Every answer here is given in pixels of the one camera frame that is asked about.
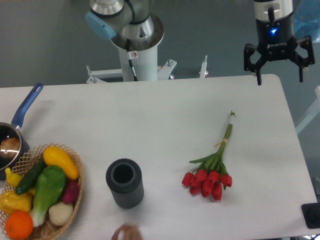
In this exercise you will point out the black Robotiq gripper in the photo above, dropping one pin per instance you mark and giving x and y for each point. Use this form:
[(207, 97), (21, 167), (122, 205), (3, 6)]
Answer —
[(273, 35)]

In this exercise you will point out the red tulip bouquet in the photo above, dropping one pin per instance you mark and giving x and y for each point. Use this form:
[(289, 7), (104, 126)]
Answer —
[(211, 177)]

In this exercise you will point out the dark grey ribbed vase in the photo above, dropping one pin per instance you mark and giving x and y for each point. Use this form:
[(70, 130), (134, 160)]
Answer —
[(125, 181)]

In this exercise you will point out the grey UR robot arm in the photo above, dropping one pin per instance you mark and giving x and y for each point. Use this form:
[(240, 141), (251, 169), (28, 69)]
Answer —
[(136, 33)]

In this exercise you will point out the person's hand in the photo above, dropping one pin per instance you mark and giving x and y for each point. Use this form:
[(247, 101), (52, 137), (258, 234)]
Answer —
[(127, 232)]

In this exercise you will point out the blue plastic bag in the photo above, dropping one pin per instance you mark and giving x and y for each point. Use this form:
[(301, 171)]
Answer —
[(307, 24)]

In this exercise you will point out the black device at table edge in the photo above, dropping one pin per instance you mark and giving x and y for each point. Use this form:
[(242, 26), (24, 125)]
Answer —
[(311, 214)]

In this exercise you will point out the yellow squash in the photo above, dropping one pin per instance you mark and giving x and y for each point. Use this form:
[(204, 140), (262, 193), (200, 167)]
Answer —
[(55, 156)]

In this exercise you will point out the purple red radish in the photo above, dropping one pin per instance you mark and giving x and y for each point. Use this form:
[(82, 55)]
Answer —
[(71, 192)]

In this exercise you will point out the green bok choy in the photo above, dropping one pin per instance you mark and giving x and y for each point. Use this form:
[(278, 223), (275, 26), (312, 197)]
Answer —
[(49, 187)]

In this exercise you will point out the white garlic bulb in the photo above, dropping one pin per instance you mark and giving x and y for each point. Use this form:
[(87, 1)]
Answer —
[(60, 213)]

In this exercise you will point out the dark green cucumber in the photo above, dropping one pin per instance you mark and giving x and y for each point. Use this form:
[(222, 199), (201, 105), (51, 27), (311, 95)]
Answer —
[(29, 180)]

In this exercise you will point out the browned bread roll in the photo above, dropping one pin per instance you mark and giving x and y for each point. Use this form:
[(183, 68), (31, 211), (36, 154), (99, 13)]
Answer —
[(9, 148)]

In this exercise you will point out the woven wicker basket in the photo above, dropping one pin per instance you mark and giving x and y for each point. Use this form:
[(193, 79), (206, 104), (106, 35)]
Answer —
[(49, 231)]

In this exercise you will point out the yellow banana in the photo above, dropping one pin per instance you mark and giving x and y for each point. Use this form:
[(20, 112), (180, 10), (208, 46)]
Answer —
[(13, 179)]

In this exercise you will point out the yellow bell pepper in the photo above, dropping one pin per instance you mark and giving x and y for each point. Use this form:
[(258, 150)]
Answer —
[(11, 202)]

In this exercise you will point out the orange fruit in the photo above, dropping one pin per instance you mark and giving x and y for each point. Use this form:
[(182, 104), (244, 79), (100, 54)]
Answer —
[(19, 225)]

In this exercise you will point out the white frame bar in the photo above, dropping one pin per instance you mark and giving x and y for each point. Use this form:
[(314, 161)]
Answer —
[(312, 111)]

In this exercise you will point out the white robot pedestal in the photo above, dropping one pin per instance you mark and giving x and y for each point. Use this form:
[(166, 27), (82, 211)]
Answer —
[(136, 65)]

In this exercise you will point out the blue handled saucepan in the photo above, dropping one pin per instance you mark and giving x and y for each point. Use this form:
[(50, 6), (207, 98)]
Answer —
[(12, 130)]

